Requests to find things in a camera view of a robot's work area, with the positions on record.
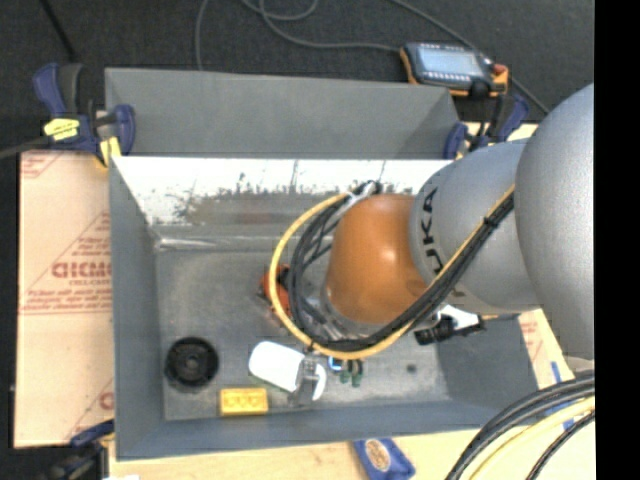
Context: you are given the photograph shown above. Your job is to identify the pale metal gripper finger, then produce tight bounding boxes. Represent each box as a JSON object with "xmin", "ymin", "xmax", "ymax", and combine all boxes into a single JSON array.
[{"xmin": 288, "ymin": 357, "xmax": 322, "ymax": 407}]

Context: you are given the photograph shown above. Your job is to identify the white plastic cup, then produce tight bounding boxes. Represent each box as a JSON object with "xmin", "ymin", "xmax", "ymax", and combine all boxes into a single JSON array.
[{"xmin": 247, "ymin": 340, "xmax": 329, "ymax": 402}]

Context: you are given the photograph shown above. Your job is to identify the red-orange round thing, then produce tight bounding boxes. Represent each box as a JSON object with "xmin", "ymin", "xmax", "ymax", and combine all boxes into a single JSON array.
[{"xmin": 258, "ymin": 264, "xmax": 292, "ymax": 322}]

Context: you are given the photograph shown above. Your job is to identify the yellow flat block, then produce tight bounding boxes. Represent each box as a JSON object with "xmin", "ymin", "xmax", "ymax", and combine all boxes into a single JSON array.
[{"xmin": 219, "ymin": 387, "xmax": 270, "ymax": 416}]

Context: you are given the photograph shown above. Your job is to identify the grey metal bin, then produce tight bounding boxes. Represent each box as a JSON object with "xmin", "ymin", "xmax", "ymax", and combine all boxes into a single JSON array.
[{"xmin": 103, "ymin": 66, "xmax": 542, "ymax": 460}]

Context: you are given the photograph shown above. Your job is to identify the black round wheel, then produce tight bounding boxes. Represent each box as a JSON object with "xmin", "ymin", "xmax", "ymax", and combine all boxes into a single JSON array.
[{"xmin": 163, "ymin": 336, "xmax": 221, "ymax": 390}]

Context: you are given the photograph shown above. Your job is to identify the black cylinder on white bracket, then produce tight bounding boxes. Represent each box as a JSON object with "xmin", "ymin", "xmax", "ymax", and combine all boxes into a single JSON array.
[{"xmin": 413, "ymin": 304, "xmax": 487, "ymax": 347}]

